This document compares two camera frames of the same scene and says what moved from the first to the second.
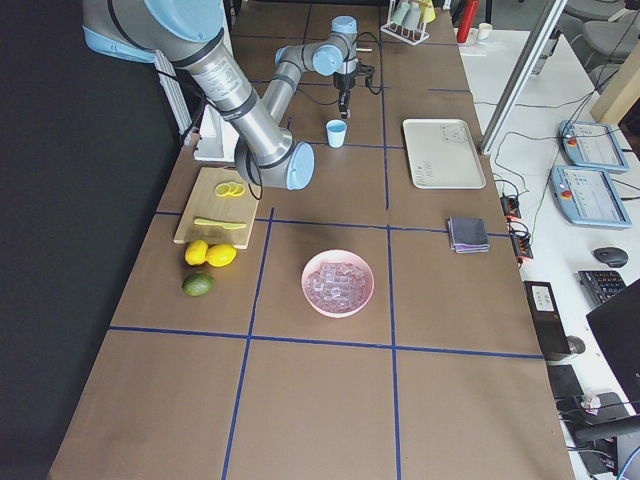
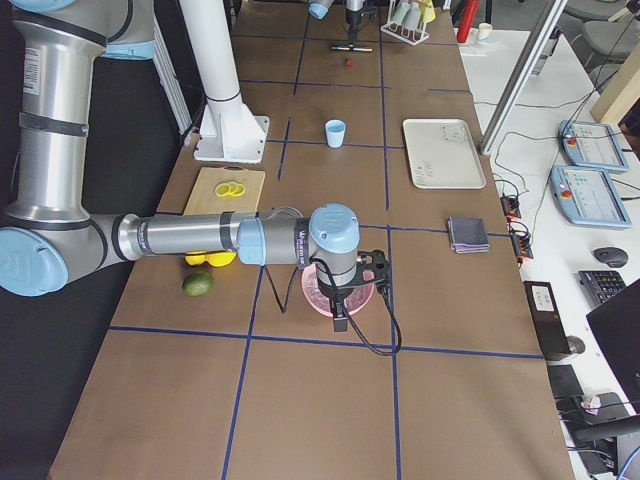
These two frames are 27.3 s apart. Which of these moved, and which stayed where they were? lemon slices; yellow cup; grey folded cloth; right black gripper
Moved: right black gripper
Stayed: grey folded cloth; lemon slices; yellow cup
